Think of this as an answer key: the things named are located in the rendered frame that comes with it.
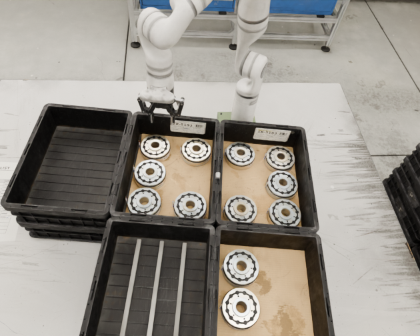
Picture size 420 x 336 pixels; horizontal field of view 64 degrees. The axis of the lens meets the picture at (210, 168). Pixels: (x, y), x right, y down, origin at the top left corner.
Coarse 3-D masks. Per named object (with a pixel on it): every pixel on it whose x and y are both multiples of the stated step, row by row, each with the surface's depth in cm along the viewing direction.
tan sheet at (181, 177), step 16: (176, 144) 122; (144, 160) 117; (176, 160) 118; (176, 176) 114; (192, 176) 115; (208, 176) 115; (160, 192) 110; (176, 192) 111; (208, 192) 112; (192, 208) 108; (208, 208) 108
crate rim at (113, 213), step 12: (132, 120) 113; (192, 120) 116; (204, 120) 116; (216, 120) 117; (132, 132) 111; (216, 132) 114; (216, 144) 111; (216, 156) 108; (120, 168) 102; (216, 168) 105; (120, 180) 100; (216, 180) 103; (216, 192) 100; (216, 204) 98; (120, 216) 94; (132, 216) 94; (144, 216) 94; (156, 216) 94; (168, 216) 95
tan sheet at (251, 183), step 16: (224, 144) 124; (256, 144) 125; (224, 160) 120; (256, 160) 121; (224, 176) 116; (240, 176) 116; (256, 176) 117; (224, 192) 112; (240, 192) 113; (256, 192) 113
